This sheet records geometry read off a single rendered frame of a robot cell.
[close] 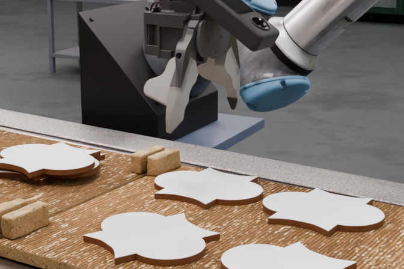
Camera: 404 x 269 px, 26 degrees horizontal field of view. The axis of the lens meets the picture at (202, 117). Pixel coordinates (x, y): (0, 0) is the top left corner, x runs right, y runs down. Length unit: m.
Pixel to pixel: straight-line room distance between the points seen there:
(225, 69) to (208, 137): 0.52
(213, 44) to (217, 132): 0.60
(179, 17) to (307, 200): 0.27
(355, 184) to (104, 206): 0.36
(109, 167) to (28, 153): 0.11
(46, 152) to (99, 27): 0.44
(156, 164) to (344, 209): 0.27
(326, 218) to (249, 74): 0.53
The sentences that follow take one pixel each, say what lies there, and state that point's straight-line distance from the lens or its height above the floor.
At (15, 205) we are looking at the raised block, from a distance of 1.02.
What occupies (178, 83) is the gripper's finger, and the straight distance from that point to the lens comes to 1.03.
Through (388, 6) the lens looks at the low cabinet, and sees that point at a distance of 9.76.
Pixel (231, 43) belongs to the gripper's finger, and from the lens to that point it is 1.12.
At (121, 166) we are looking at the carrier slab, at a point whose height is 0.94.
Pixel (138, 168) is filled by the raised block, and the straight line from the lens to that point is 1.18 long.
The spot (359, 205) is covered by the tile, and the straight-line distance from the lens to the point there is 1.06.
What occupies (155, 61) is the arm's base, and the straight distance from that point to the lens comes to 1.61.
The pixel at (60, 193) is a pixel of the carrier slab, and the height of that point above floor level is 0.94.
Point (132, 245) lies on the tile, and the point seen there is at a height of 0.94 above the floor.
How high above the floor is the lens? 1.29
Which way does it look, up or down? 14 degrees down
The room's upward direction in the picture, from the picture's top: straight up
